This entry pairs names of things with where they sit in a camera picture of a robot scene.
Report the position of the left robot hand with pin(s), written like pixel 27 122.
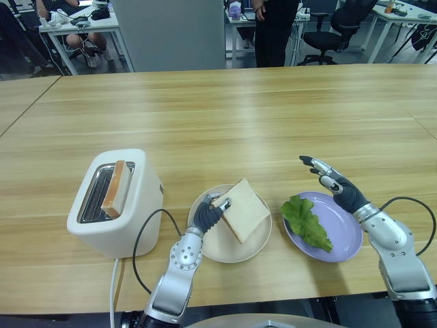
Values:
pixel 207 215

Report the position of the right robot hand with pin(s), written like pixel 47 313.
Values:
pixel 343 191

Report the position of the bread slice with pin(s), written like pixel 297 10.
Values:
pixel 117 189
pixel 244 210

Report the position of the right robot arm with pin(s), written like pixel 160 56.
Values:
pixel 399 253

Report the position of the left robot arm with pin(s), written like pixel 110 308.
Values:
pixel 177 273

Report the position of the purple plate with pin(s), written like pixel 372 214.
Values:
pixel 341 232

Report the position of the cream plate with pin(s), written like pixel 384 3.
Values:
pixel 235 246

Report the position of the green lettuce leaf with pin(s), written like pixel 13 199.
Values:
pixel 305 220

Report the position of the cream toaster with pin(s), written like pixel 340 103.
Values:
pixel 116 218

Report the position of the robot body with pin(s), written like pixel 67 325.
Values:
pixel 269 323

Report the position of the black office chair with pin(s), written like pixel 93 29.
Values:
pixel 327 34

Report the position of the person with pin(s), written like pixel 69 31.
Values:
pixel 85 41
pixel 271 32

